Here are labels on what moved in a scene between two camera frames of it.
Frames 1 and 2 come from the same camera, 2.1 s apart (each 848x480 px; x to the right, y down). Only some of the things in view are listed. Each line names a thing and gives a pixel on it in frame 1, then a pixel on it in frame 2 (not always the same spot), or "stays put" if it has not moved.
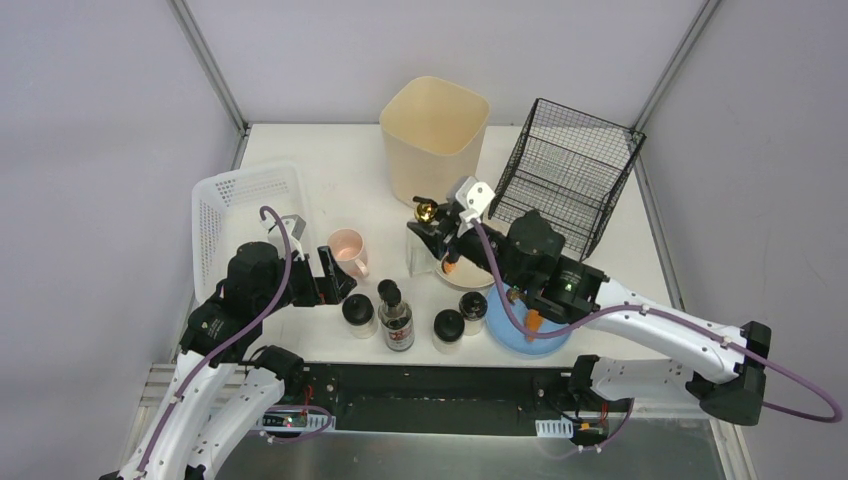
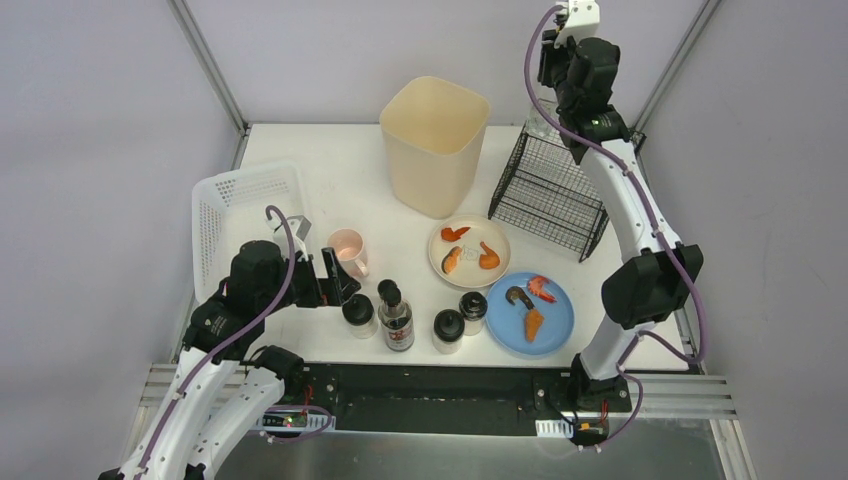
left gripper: (315, 278) stays put
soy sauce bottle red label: (395, 317) stays put
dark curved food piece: (512, 294) stays put
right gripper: (448, 229) -> (548, 59)
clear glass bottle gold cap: (420, 257) -> (537, 123)
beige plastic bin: (434, 131) stays put
